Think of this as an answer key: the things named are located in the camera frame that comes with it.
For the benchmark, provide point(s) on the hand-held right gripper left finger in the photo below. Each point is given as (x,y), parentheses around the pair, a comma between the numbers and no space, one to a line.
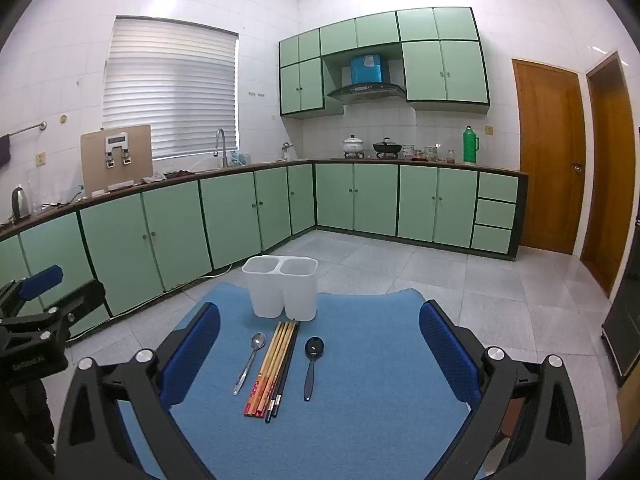
(192,355)

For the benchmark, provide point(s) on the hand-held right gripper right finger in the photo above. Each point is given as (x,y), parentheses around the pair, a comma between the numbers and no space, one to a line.
(447,355)

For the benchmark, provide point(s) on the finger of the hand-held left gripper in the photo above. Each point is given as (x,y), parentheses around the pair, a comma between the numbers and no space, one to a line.
(42,280)
(85,300)

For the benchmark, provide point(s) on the metal spoon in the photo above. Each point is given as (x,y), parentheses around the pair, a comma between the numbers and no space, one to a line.
(258,341)

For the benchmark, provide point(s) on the bamboo chopstick red end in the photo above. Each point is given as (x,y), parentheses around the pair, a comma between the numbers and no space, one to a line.
(267,370)
(271,370)
(276,370)
(262,370)

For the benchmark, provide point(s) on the black chopstick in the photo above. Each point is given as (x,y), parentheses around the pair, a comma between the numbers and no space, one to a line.
(286,372)
(281,372)

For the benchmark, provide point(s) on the white double utensil holder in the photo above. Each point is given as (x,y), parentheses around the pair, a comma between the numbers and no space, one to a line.
(270,290)

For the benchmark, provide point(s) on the black spoon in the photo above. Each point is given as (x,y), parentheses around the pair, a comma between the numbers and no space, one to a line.
(314,347)

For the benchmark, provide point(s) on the electric kettle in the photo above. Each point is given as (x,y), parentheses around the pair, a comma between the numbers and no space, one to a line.
(20,205)

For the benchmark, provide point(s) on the blue table mat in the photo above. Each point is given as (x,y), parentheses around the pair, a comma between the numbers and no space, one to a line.
(350,410)

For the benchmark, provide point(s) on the dark towel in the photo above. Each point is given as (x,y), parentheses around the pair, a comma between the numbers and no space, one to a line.
(4,150)

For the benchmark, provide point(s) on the green lower cabinets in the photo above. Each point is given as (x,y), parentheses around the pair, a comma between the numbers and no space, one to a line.
(375,200)

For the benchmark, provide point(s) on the green cabinets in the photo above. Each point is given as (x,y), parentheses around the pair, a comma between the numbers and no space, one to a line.
(375,200)
(440,70)

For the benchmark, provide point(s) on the black cabinet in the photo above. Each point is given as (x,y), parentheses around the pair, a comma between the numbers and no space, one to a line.
(625,330)

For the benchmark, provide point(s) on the metal faucet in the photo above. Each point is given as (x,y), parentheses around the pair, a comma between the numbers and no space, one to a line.
(225,155)

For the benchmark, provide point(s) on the patterned container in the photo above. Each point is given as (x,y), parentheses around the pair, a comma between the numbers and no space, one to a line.
(408,151)

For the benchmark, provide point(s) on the green thermos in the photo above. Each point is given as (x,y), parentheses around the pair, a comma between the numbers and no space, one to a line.
(470,147)

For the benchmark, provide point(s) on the black wok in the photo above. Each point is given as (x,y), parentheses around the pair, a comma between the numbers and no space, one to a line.
(387,148)

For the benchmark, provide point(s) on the wooden door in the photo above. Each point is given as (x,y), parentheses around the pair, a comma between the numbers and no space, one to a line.
(607,185)
(545,160)

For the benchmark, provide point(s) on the white window blind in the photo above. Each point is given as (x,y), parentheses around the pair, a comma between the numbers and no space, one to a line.
(170,90)

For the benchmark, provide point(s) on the white cooking pot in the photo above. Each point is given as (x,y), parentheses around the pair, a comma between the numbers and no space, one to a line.
(353,146)

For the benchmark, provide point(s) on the range hood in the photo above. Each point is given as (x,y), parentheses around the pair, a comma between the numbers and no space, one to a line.
(365,91)

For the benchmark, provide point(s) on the green upper cabinets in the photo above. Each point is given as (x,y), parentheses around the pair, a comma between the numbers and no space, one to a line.
(440,70)

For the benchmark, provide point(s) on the blue hood cover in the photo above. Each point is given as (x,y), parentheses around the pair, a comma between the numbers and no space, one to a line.
(367,67)

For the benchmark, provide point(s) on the yellow wall socket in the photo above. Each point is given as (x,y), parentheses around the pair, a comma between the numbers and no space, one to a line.
(40,159)

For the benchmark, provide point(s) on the metal towel rail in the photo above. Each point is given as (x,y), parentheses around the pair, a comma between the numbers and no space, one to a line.
(30,128)

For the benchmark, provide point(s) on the white plastic bracket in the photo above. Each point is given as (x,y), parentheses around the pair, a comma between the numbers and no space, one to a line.
(116,140)

